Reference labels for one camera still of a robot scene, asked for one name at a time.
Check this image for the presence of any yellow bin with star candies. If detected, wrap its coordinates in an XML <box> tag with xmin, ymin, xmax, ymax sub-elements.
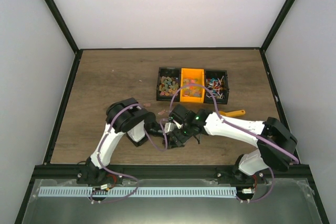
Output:
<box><xmin>180</xmin><ymin>68</ymin><xmax>205</xmax><ymax>103</ymax></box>

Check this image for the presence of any black bin with popsicle candies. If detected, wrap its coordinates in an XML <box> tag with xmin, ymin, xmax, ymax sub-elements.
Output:
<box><xmin>156</xmin><ymin>67</ymin><xmax>181</xmax><ymax>101</ymax></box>

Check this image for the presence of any orange plastic scoop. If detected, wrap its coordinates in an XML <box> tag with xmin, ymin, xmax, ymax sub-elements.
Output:
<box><xmin>219</xmin><ymin>110</ymin><xmax>246</xmax><ymax>118</ymax></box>

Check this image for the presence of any black bin with lollipops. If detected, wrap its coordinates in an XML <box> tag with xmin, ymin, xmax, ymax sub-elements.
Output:
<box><xmin>204</xmin><ymin>69</ymin><xmax>229</xmax><ymax>104</ymax></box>

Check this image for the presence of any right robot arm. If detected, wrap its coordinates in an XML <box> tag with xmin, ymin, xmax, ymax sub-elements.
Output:
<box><xmin>164</xmin><ymin>105</ymin><xmax>299</xmax><ymax>184</ymax></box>

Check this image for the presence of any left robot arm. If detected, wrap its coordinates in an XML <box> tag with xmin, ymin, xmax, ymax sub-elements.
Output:
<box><xmin>83</xmin><ymin>98</ymin><xmax>164</xmax><ymax>184</ymax></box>

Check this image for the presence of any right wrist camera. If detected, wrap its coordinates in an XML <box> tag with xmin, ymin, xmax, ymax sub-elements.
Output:
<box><xmin>172</xmin><ymin>119</ymin><xmax>183</xmax><ymax>129</ymax></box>

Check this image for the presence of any black frame base bar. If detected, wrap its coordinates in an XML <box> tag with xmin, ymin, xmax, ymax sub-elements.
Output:
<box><xmin>33</xmin><ymin>163</ymin><xmax>310</xmax><ymax>185</ymax></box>

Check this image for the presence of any light blue slotted rail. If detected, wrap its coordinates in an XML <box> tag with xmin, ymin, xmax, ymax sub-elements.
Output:
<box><xmin>37</xmin><ymin>186</ymin><xmax>237</xmax><ymax>198</ymax></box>

